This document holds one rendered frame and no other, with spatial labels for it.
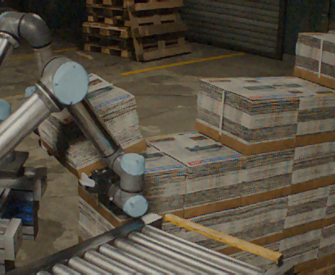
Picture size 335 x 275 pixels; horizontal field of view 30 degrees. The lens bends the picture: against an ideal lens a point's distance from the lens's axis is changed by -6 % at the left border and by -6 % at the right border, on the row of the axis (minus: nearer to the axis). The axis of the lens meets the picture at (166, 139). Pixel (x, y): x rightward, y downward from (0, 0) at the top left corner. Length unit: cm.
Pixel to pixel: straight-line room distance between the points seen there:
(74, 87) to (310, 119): 134
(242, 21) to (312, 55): 707
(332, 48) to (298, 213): 80
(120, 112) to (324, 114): 102
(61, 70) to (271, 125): 116
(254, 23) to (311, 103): 728
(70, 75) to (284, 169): 131
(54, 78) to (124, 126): 60
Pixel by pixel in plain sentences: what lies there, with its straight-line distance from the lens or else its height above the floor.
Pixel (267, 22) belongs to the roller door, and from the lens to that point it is 997.
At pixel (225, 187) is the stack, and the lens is 264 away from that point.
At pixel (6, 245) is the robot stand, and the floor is 74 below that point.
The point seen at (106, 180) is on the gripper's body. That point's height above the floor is 87.
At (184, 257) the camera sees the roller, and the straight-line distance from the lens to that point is 188.
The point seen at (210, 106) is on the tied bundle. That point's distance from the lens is 282.
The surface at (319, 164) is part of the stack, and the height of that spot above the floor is 73.
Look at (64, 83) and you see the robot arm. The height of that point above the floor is 126.
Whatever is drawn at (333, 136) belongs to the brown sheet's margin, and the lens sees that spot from 301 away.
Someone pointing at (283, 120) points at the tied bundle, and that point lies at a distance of 275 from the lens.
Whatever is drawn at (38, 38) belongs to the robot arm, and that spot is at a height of 126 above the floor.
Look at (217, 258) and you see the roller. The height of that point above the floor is 79.
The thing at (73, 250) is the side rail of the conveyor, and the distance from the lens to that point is 187.
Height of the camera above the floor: 168
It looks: 18 degrees down
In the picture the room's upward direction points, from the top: 4 degrees clockwise
